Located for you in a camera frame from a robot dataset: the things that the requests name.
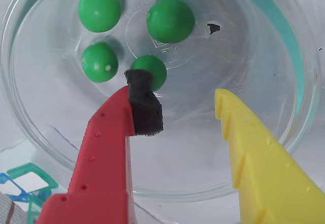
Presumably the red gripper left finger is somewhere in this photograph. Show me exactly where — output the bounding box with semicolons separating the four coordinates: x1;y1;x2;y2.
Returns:
37;69;165;224

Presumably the green round pill ball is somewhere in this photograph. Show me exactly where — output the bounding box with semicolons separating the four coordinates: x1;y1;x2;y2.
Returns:
129;55;168;92
78;0;122;33
81;42;119;83
146;0;196;44

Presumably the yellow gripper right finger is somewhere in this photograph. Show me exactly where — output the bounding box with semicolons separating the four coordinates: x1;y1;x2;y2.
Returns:
214;88;325;224

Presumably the clear glass bowl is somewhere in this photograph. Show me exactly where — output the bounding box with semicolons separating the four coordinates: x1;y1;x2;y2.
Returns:
0;0;322;204

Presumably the blue green pill organizer box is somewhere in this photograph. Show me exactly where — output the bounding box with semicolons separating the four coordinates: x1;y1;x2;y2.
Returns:
0;163;58;224

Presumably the small black speck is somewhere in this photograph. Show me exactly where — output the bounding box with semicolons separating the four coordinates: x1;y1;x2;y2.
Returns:
207;22;221;36

